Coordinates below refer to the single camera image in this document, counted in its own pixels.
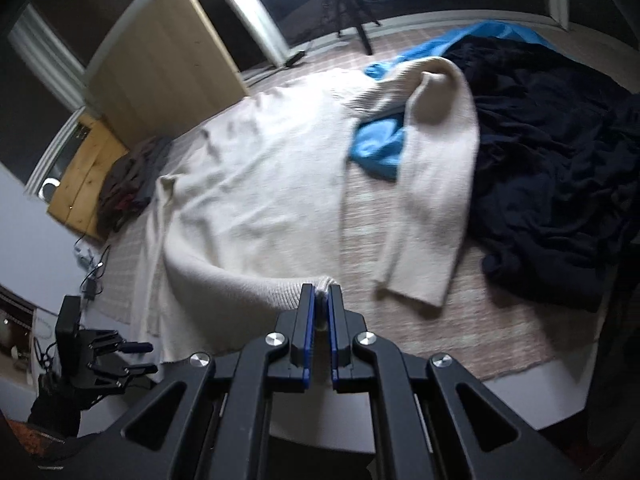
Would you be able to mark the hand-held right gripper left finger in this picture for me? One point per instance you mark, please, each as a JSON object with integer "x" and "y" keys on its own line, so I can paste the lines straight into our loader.
{"x": 311, "y": 320}

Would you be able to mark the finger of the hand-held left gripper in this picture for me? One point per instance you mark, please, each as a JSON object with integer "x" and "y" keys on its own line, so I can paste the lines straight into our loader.
{"x": 130, "y": 346}
{"x": 130, "y": 374}

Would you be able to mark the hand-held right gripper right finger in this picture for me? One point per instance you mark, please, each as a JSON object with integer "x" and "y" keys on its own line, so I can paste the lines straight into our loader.
{"x": 334, "y": 320}

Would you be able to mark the cream knit sweater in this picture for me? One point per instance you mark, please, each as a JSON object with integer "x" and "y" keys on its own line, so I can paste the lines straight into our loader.
{"x": 250, "y": 185}

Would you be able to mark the person's left forearm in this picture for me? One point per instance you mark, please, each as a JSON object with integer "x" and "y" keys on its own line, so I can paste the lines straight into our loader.
{"x": 50, "y": 420}

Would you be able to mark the black charger plug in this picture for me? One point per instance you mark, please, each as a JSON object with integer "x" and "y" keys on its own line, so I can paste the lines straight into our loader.
{"x": 91, "y": 290}

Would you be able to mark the red garment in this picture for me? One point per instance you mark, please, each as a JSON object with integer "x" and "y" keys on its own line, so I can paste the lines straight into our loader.
{"x": 127, "y": 203}

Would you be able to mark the pine plank panel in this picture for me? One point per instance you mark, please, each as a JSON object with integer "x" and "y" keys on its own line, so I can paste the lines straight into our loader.
{"x": 85, "y": 175}

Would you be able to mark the brown garment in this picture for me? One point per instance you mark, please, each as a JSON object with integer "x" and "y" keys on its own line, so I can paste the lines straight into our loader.
{"x": 122, "y": 180}

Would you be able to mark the plaid woven rug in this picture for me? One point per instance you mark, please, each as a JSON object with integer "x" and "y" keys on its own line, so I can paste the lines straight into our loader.
{"x": 500, "y": 330}

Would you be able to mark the blue garment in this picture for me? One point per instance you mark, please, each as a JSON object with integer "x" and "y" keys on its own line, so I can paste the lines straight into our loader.
{"x": 375, "y": 145}

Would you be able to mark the black power adapter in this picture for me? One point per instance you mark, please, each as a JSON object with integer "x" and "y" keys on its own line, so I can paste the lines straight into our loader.
{"x": 295, "y": 58}

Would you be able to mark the black garment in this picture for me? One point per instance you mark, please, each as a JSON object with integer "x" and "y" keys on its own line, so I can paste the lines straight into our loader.
{"x": 550, "y": 160}

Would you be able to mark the dark cloth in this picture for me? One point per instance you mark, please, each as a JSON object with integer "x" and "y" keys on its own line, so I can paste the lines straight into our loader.
{"x": 617, "y": 360}

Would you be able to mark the light wood board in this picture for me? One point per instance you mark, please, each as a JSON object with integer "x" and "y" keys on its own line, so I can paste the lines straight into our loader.
{"x": 165, "y": 60}

